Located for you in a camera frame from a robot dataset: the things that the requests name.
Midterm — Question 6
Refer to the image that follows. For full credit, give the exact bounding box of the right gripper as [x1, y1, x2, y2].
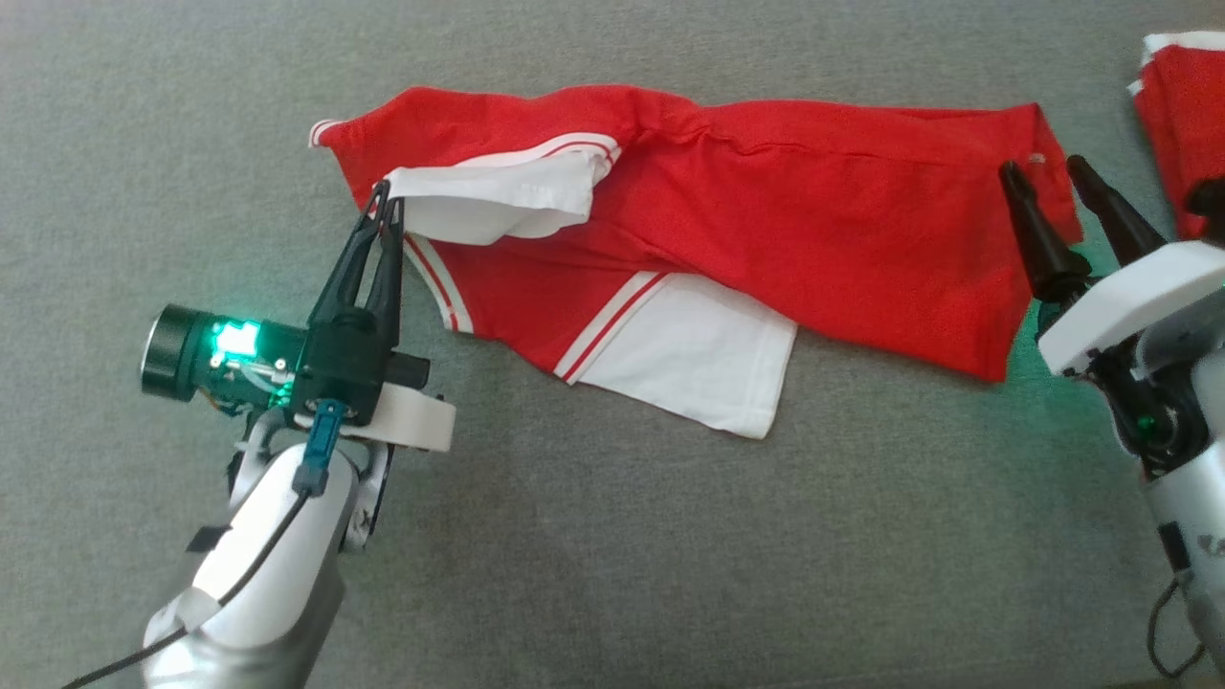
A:
[998, 153, 1225, 475]

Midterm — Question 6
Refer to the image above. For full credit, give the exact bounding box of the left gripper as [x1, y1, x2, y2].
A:
[141, 180, 457, 456]

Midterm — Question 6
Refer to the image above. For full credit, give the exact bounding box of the red white-trimmed garment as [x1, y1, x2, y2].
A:
[308, 83, 1085, 441]

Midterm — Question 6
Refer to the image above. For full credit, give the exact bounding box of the folded red white garment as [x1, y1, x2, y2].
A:
[1127, 31, 1225, 240]

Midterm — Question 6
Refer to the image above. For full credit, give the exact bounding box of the blue left cable plug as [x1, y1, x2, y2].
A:
[292, 400, 347, 499]

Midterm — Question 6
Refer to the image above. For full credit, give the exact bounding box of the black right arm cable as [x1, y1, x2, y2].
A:
[1146, 572, 1209, 678]

